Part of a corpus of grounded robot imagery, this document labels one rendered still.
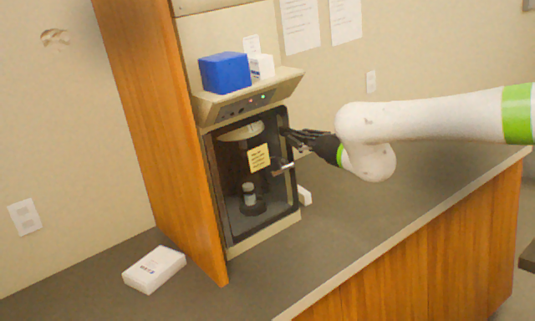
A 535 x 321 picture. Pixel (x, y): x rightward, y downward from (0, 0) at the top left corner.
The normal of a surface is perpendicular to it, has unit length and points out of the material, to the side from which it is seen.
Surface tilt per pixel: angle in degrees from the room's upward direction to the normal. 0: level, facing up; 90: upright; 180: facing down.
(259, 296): 0
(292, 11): 90
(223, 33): 90
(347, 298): 90
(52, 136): 90
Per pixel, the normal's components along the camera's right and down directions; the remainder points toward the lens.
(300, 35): 0.59, 0.23
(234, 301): -0.14, -0.91
